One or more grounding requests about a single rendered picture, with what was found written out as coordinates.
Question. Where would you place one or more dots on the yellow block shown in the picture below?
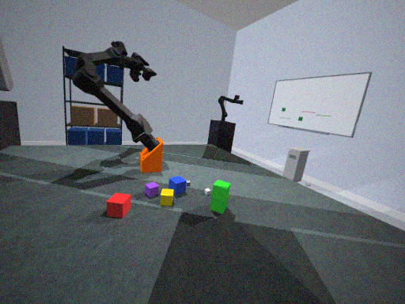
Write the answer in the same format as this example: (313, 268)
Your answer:
(166, 197)

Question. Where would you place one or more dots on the green block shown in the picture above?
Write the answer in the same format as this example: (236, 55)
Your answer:
(218, 206)
(220, 190)

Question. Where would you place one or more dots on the blue block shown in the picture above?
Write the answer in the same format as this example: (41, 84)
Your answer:
(177, 184)

